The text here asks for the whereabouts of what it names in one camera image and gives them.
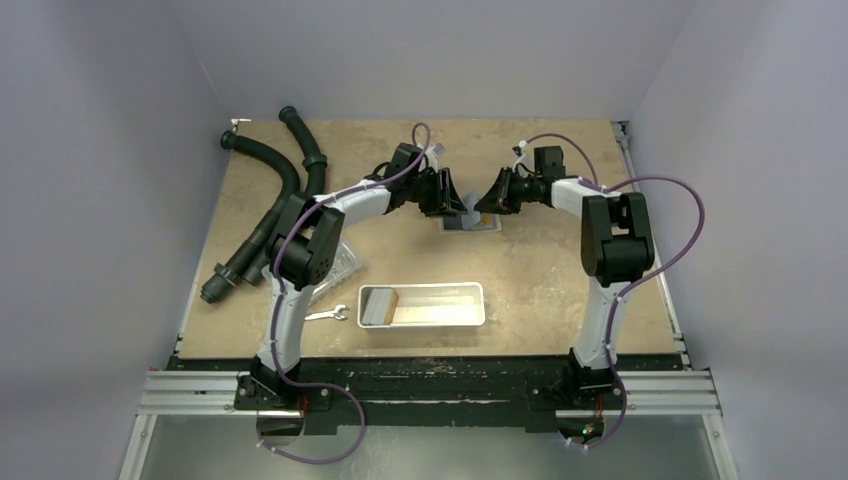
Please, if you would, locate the clear plastic bag of screws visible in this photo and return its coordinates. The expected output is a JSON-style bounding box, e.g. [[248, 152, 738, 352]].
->
[[260, 238, 366, 299]]

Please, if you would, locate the black corrugated hose right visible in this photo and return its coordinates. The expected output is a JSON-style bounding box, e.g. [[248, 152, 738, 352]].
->
[[243, 105, 329, 287]]

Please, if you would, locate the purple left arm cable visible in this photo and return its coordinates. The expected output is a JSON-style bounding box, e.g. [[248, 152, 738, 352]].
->
[[255, 122, 433, 466]]

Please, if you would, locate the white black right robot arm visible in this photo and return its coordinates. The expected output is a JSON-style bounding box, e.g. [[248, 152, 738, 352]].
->
[[474, 142, 655, 407]]

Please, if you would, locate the white rectangular tray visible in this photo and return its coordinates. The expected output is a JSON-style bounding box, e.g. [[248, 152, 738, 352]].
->
[[356, 282, 486, 331]]

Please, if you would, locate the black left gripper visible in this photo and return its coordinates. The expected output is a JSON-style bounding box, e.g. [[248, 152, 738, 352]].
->
[[405, 169, 465, 217]]

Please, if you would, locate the black corrugated hose left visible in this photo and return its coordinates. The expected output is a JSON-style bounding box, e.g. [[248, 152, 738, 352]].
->
[[199, 129, 301, 305]]

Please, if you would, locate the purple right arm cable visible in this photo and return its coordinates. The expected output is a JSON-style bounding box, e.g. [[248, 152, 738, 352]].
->
[[516, 132, 707, 452]]

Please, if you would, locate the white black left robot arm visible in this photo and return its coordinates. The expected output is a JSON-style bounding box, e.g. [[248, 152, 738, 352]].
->
[[257, 143, 452, 409]]

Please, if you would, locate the silver open-end wrench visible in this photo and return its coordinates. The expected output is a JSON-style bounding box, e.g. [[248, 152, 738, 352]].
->
[[305, 304, 349, 321]]

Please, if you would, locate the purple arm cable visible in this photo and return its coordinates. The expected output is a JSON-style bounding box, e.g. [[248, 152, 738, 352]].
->
[[516, 132, 707, 452], [255, 122, 433, 466]]

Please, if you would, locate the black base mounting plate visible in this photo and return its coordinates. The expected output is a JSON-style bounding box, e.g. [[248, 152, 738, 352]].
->
[[165, 354, 684, 439]]

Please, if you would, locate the grey credit card stack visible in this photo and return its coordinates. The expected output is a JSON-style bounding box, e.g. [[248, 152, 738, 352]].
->
[[360, 288, 400, 326]]

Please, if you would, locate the black corrugated hose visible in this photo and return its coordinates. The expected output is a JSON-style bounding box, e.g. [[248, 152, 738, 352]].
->
[[199, 129, 301, 305], [243, 105, 329, 287]]

